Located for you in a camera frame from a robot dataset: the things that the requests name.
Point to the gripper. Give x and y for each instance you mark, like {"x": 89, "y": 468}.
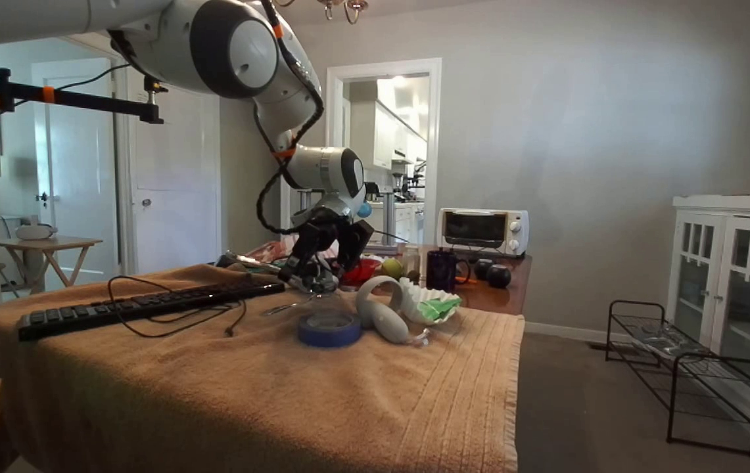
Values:
{"x": 319, "y": 231}

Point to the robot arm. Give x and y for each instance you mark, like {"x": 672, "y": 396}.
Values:
{"x": 217, "y": 46}

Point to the glass cup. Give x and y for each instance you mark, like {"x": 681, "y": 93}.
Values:
{"x": 330, "y": 284}

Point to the red bowl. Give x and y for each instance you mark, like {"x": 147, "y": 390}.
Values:
{"x": 361, "y": 270}

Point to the blue tape roll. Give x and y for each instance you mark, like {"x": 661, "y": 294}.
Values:
{"x": 328, "y": 330}

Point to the green ball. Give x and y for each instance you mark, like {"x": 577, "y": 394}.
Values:
{"x": 392, "y": 268}

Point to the white hand controller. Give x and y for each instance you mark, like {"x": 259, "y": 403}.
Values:
{"x": 388, "y": 322}

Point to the small glass jar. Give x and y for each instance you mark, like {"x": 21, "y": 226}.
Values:
{"x": 411, "y": 259}

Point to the white paper coffee filter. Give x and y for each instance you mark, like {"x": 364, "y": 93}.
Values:
{"x": 417, "y": 303}

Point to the dark purple mug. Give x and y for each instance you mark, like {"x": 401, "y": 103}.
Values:
{"x": 442, "y": 270}

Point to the green crumpled paper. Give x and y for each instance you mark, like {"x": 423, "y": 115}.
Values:
{"x": 444, "y": 307}

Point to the tan towel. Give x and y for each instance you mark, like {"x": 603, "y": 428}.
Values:
{"x": 250, "y": 394}

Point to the white kitchen cabinets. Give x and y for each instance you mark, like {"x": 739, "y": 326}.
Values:
{"x": 391, "y": 135}

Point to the white door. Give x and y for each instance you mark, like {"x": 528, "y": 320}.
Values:
{"x": 79, "y": 177}
{"x": 174, "y": 190}

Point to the black ball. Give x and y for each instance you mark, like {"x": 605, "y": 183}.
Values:
{"x": 499, "y": 276}
{"x": 482, "y": 268}

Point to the white toaster oven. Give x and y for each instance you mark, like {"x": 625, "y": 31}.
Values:
{"x": 480, "y": 230}

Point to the black keyboard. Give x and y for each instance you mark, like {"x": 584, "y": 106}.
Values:
{"x": 138, "y": 307}

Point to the brown wooden table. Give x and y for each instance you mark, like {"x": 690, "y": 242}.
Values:
{"x": 499, "y": 299}

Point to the chandelier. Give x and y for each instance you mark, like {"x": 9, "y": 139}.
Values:
{"x": 345, "y": 8}

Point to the wooden folding table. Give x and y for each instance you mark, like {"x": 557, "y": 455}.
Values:
{"x": 46, "y": 248}

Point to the white headset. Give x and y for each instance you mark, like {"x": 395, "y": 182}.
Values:
{"x": 34, "y": 231}

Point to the white glass-door cabinet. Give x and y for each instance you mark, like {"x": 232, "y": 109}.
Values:
{"x": 736, "y": 289}

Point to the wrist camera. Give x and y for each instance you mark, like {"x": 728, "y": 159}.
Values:
{"x": 356, "y": 244}

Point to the camera on mount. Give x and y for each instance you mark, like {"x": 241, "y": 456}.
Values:
{"x": 72, "y": 98}

